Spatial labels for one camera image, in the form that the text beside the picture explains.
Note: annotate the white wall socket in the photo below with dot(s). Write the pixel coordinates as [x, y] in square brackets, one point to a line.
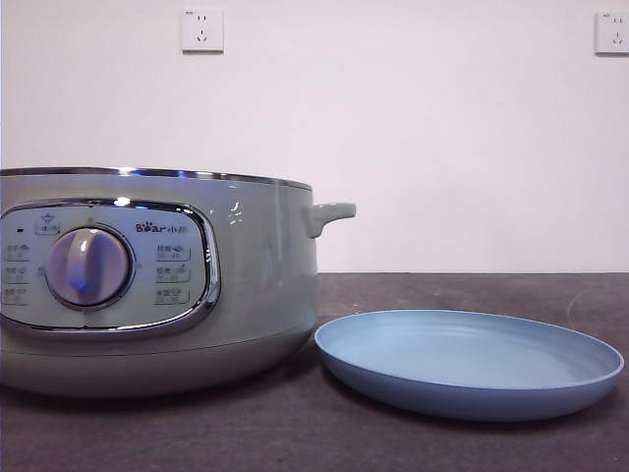
[613, 33]
[202, 30]

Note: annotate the white steamer dial knob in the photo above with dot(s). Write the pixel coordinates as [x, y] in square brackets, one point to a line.
[88, 270]

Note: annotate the pale green electric steamer pot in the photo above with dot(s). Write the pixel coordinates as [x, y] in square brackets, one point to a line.
[255, 295]

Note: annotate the blue round plate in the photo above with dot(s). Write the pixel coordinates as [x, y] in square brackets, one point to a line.
[467, 364]

